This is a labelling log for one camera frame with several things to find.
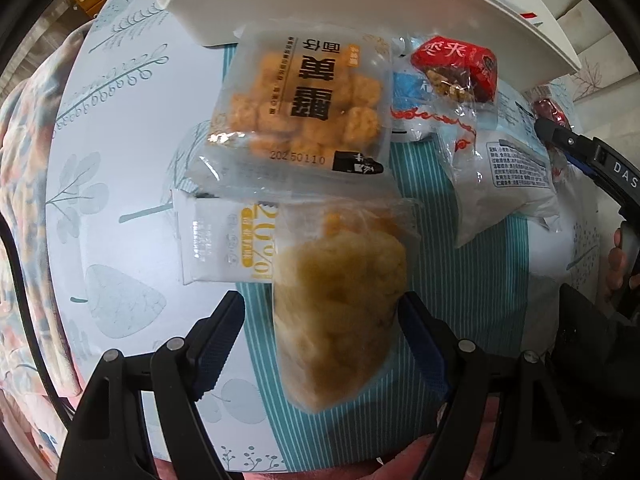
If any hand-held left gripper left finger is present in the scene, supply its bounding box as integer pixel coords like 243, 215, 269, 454
57, 290, 246, 480

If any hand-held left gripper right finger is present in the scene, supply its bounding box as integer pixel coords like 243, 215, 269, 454
397, 291, 588, 480

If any white plastic storage bin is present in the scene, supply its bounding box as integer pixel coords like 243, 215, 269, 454
152, 0, 583, 77

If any orange puff snack packet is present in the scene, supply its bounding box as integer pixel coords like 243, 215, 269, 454
202, 22, 401, 196

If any blue white snack packet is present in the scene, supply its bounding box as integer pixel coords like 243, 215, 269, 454
391, 35, 438, 137

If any large white snack packet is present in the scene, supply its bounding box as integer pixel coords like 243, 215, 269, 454
432, 80, 563, 250

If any striped teal placemat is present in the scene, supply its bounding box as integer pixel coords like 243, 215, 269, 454
222, 42, 531, 471

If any person's right hand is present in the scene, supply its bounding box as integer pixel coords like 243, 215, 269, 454
602, 227, 640, 306

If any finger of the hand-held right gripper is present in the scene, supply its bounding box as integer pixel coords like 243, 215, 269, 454
565, 154, 608, 183
534, 118, 599, 159

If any cream leaf print curtain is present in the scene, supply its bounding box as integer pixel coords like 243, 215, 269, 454
545, 0, 640, 106

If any red date candy packet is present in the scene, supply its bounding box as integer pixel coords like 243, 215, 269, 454
522, 85, 571, 181

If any small white sachet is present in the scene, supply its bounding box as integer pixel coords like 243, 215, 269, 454
170, 190, 281, 286

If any leaf print tablecloth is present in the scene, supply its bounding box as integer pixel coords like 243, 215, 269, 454
47, 0, 640, 473

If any clear yellow puffs packet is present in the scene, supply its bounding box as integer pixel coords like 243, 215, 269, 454
270, 195, 423, 416

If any black cable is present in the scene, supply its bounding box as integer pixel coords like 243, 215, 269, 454
0, 220, 76, 416

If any red walnut date packet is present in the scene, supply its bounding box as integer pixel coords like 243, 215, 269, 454
410, 35, 501, 111

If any floral fleece blanket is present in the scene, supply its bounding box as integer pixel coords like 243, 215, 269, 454
0, 20, 96, 461

